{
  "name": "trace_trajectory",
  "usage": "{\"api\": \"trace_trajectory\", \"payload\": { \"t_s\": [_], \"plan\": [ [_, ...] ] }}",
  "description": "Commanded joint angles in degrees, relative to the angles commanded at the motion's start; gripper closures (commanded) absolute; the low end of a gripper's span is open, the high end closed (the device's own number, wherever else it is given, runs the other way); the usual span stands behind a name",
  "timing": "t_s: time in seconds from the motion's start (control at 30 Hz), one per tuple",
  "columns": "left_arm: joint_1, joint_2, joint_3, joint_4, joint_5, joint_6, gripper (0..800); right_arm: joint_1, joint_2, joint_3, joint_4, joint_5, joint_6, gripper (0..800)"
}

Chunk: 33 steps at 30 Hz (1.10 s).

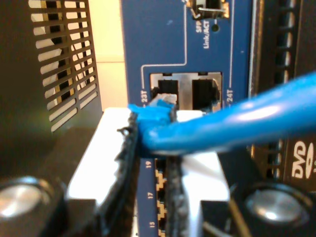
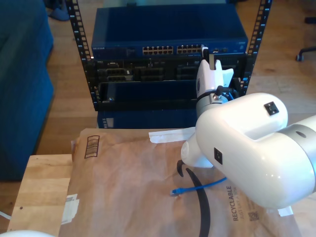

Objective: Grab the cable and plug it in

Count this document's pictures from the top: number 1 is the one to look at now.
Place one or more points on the black rack server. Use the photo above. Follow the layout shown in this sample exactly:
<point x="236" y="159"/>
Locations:
<point x="303" y="49"/>

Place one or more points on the black rack frame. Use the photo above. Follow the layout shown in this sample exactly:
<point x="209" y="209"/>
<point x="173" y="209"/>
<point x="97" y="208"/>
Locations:
<point x="17" y="74"/>

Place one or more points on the blue network switch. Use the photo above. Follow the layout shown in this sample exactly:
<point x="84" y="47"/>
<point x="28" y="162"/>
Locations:
<point x="158" y="37"/>

